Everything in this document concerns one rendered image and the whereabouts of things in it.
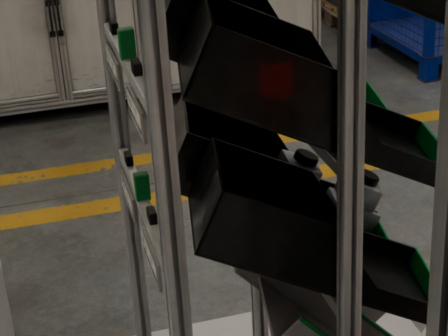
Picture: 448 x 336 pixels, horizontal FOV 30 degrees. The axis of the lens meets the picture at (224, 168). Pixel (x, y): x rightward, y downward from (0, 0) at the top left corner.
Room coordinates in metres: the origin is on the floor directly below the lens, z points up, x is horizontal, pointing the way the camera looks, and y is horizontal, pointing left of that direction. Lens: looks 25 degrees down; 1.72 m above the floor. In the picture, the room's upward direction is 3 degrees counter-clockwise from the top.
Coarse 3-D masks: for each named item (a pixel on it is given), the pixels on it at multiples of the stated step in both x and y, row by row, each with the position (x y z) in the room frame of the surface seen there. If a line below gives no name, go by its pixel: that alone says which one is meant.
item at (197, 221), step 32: (224, 160) 0.83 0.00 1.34; (256, 160) 0.83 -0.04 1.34; (192, 192) 0.81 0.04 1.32; (224, 192) 0.70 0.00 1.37; (256, 192) 0.83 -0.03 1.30; (288, 192) 0.83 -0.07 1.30; (320, 192) 0.83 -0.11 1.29; (192, 224) 0.76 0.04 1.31; (224, 224) 0.70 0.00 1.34; (256, 224) 0.70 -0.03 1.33; (288, 224) 0.70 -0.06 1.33; (320, 224) 0.71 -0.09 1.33; (224, 256) 0.70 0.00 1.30; (256, 256) 0.70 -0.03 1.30; (288, 256) 0.70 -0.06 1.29; (320, 256) 0.71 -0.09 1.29; (384, 256) 0.84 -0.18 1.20; (416, 256) 0.83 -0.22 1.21; (320, 288) 0.71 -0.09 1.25; (384, 288) 0.76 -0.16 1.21; (416, 288) 0.78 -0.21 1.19; (416, 320) 0.71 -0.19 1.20
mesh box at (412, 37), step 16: (368, 0) 5.47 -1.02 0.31; (368, 16) 5.46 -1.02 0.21; (384, 16) 5.25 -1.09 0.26; (400, 16) 5.04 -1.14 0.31; (416, 16) 4.85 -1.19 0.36; (368, 32) 5.45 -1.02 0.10; (384, 32) 5.25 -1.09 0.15; (400, 32) 5.03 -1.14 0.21; (416, 32) 4.84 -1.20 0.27; (432, 32) 4.69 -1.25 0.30; (400, 48) 5.01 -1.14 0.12; (416, 48) 4.83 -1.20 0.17; (432, 48) 4.69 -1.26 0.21; (432, 64) 4.69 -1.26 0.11; (432, 80) 4.69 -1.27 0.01
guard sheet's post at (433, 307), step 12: (444, 36) 0.29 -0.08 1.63; (444, 48) 0.29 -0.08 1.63; (444, 60) 0.29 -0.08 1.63; (444, 72) 0.29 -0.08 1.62; (444, 84) 0.29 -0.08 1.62; (444, 96) 0.29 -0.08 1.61; (444, 108) 0.29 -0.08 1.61; (444, 120) 0.29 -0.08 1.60; (444, 132) 0.29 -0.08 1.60; (444, 144) 0.29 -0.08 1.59; (444, 156) 0.29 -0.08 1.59; (444, 168) 0.29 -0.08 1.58; (444, 180) 0.29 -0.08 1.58; (444, 192) 0.28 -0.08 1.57; (444, 204) 0.28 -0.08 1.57; (444, 216) 0.28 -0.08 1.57; (432, 228) 0.29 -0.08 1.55; (444, 228) 0.28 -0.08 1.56; (432, 240) 0.29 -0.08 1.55; (444, 240) 0.28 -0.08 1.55; (432, 252) 0.29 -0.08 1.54; (444, 252) 0.28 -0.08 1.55; (432, 264) 0.29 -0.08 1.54; (444, 264) 0.28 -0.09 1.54; (432, 276) 0.29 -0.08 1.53; (444, 276) 0.28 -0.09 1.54; (432, 288) 0.29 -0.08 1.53; (444, 288) 0.28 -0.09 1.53; (432, 300) 0.29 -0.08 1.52; (444, 300) 0.28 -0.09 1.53; (432, 312) 0.29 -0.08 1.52; (444, 312) 0.28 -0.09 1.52; (432, 324) 0.29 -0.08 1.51; (444, 324) 0.28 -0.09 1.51
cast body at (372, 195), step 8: (368, 176) 0.92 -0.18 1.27; (376, 176) 0.93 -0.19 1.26; (336, 184) 0.94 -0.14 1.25; (368, 184) 0.91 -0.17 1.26; (376, 184) 0.92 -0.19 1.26; (328, 192) 0.94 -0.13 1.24; (336, 192) 0.93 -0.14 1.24; (368, 192) 0.90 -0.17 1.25; (376, 192) 0.91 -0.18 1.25; (336, 200) 0.91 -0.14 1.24; (368, 200) 0.90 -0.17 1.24; (376, 200) 0.91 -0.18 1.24; (368, 208) 0.90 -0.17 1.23; (376, 208) 0.93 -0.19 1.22; (368, 216) 0.90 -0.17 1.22; (376, 216) 0.91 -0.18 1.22; (368, 224) 0.90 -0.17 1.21; (376, 224) 0.91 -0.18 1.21; (368, 232) 0.90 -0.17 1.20
